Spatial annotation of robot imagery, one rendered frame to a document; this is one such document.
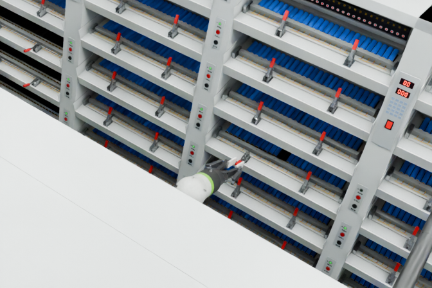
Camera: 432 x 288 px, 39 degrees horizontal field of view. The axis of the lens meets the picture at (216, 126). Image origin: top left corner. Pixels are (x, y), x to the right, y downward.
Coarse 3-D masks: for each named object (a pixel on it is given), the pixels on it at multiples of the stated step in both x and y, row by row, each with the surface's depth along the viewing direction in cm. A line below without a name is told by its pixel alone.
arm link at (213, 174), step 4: (208, 168) 217; (204, 172) 213; (208, 172) 214; (212, 172) 215; (216, 172) 216; (212, 176) 213; (216, 176) 215; (212, 180) 212; (216, 180) 214; (216, 184) 214; (216, 188) 214
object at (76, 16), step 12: (72, 0) 257; (72, 12) 260; (84, 12) 258; (72, 24) 262; (84, 24) 262; (72, 36) 265; (84, 48) 269; (72, 72) 274; (72, 84) 278; (60, 96) 285; (72, 96) 281; (60, 108) 289; (72, 108) 284; (60, 120) 292; (72, 120) 288
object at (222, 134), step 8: (224, 136) 250; (232, 136) 249; (240, 144) 247; (248, 144) 247; (256, 152) 245; (264, 152) 244; (272, 160) 242; (280, 160) 242; (288, 168) 240; (296, 168) 239; (296, 176) 238; (304, 176) 238; (312, 176) 237; (320, 184) 235; (328, 184) 234; (336, 192) 233
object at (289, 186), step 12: (216, 132) 250; (216, 144) 249; (216, 156) 251; (228, 156) 245; (240, 156) 246; (252, 168) 242; (264, 168) 242; (264, 180) 241; (276, 180) 238; (288, 180) 238; (300, 180) 238; (288, 192) 237; (312, 192) 235; (324, 192) 235; (312, 204) 233; (324, 204) 231; (336, 204) 231; (336, 216) 229
